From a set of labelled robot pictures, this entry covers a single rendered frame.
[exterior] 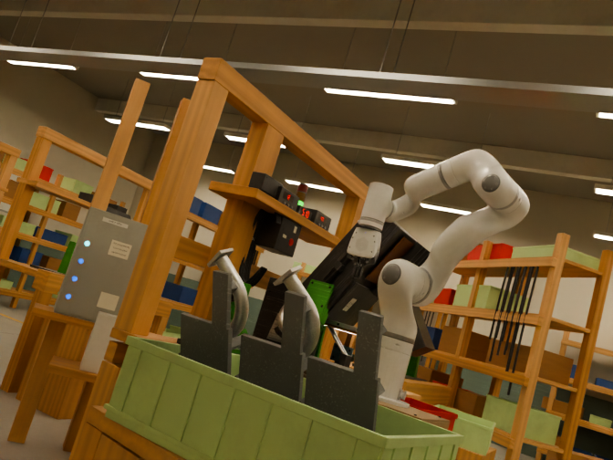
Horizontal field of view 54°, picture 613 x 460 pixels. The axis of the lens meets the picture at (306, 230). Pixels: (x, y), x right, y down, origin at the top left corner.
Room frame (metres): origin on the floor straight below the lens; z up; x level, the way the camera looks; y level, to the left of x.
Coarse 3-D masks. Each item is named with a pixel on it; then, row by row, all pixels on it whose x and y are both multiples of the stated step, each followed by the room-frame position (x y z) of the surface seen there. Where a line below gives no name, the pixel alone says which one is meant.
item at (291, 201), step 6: (282, 186) 2.51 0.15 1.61; (276, 192) 2.52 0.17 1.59; (282, 192) 2.52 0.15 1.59; (288, 192) 2.56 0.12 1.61; (276, 198) 2.52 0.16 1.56; (282, 198) 2.53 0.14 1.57; (288, 198) 2.57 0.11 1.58; (294, 198) 2.61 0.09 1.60; (288, 204) 2.58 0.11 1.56; (294, 204) 2.62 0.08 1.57; (294, 210) 2.63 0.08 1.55; (312, 210) 2.82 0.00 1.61; (312, 216) 2.81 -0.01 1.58; (318, 216) 2.83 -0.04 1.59; (324, 216) 2.87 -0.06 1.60; (318, 222) 2.84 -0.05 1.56; (324, 222) 2.88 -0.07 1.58; (330, 222) 2.94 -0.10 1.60; (324, 228) 2.89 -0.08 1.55
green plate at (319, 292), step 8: (312, 280) 2.56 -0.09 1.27; (312, 288) 2.54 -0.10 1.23; (320, 288) 2.53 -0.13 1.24; (328, 288) 2.51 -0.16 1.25; (312, 296) 2.53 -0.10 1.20; (320, 296) 2.51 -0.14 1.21; (328, 296) 2.50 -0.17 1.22; (320, 304) 2.50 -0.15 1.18; (320, 312) 2.48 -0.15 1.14; (320, 320) 2.51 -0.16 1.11
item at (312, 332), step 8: (288, 272) 1.18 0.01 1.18; (296, 272) 1.21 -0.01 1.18; (280, 280) 1.19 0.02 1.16; (288, 280) 1.19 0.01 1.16; (296, 280) 1.19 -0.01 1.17; (288, 288) 1.20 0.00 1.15; (296, 288) 1.19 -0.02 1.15; (304, 288) 1.19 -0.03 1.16; (312, 304) 1.19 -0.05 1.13; (312, 312) 1.18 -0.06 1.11; (312, 320) 1.19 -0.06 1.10; (312, 328) 1.19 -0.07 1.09; (304, 336) 1.21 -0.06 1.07; (312, 336) 1.19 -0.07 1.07; (304, 344) 1.21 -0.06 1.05; (312, 344) 1.20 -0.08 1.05; (304, 352) 1.22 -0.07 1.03
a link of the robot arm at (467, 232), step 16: (512, 208) 1.68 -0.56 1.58; (528, 208) 1.73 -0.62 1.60; (464, 224) 1.73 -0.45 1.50; (480, 224) 1.73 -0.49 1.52; (496, 224) 1.74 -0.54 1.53; (512, 224) 1.75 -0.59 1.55; (448, 240) 1.76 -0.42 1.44; (464, 240) 1.74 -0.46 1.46; (480, 240) 1.74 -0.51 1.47; (432, 256) 1.82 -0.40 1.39; (448, 256) 1.77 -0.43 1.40; (432, 272) 1.85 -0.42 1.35; (448, 272) 1.81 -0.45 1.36; (432, 288) 1.85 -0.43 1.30; (416, 304) 1.87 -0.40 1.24
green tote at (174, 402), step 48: (144, 384) 1.25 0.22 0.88; (192, 384) 1.18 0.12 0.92; (240, 384) 1.11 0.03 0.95; (144, 432) 1.22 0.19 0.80; (192, 432) 1.16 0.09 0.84; (240, 432) 1.10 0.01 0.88; (288, 432) 1.05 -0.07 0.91; (336, 432) 1.00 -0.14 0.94; (384, 432) 1.38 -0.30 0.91; (432, 432) 1.32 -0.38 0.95
